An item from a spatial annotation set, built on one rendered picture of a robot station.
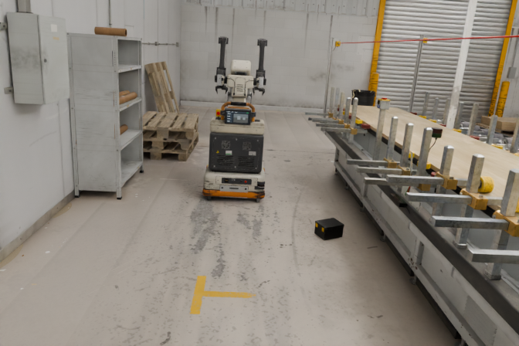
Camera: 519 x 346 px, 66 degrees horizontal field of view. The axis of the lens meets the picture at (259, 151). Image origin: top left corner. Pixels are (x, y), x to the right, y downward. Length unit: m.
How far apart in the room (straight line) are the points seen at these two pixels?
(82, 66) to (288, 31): 6.86
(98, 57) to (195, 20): 6.41
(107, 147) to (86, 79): 0.65
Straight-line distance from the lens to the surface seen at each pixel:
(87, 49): 3.96
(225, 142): 3.97
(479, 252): 1.44
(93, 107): 4.00
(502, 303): 1.81
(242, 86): 4.21
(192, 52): 10.15
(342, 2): 10.40
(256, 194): 4.02
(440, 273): 2.79
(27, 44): 3.15
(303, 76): 10.19
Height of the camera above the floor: 1.53
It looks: 15 degrees down
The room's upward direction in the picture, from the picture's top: 4 degrees clockwise
